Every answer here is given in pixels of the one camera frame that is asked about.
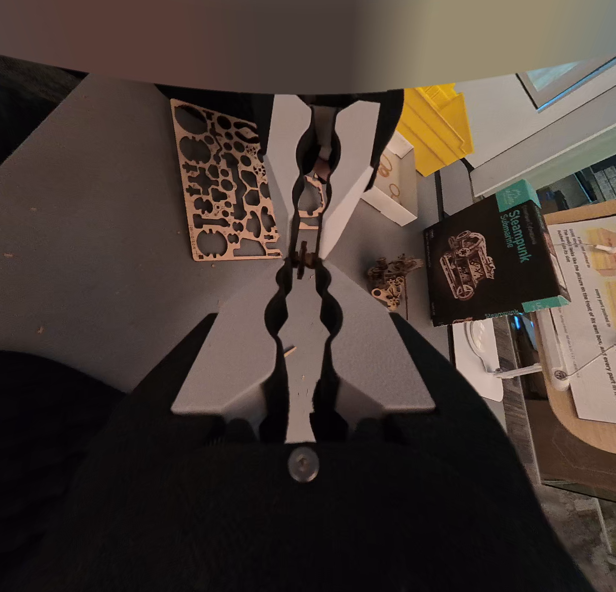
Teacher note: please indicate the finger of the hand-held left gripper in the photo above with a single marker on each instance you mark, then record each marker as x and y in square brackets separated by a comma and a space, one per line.
[353, 159]
[281, 159]

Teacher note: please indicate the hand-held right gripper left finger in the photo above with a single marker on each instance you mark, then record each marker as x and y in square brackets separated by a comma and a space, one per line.
[231, 361]

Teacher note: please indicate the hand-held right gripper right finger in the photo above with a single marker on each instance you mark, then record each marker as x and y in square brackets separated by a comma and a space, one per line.
[380, 361]

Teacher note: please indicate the small wooden gear assembly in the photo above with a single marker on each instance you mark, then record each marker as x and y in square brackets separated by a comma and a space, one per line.
[304, 262]

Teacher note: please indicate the small wooden parts sheet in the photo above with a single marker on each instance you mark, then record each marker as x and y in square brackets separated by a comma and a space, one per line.
[313, 214]

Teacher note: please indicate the partly built wooden model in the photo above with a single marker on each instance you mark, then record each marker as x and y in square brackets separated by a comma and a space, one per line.
[392, 284]

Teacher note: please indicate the punched-out wooden parts sheet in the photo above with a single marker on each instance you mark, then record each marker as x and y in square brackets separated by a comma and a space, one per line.
[192, 226]

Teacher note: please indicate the black model kit box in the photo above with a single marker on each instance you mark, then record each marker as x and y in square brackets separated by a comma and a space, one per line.
[481, 264]

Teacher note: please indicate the person's left hand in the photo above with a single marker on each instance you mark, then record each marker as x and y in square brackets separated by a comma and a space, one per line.
[323, 167]

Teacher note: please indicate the yellow plastic bin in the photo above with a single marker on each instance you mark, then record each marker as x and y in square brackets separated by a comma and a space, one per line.
[433, 130]

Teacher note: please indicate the small white cardboard box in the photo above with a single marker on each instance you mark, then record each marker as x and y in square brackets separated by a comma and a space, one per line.
[390, 207]

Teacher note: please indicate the round wooden table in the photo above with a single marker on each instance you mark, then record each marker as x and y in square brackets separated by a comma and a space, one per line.
[558, 409]

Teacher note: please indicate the white printed instruction sign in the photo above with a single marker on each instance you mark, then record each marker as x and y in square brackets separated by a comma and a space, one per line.
[592, 313]

